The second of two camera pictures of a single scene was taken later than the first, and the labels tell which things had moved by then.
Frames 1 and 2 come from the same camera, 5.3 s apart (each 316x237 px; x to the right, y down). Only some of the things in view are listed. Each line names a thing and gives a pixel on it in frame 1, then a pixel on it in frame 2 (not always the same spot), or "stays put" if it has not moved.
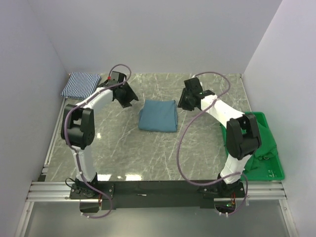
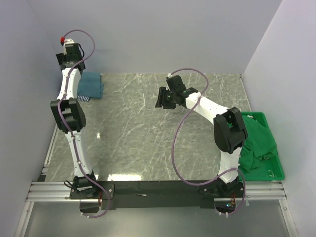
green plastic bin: (267, 169) stays put
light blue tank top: (158, 115) to (90, 85)
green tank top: (267, 149) stays put
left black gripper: (131, 96) to (61, 58)
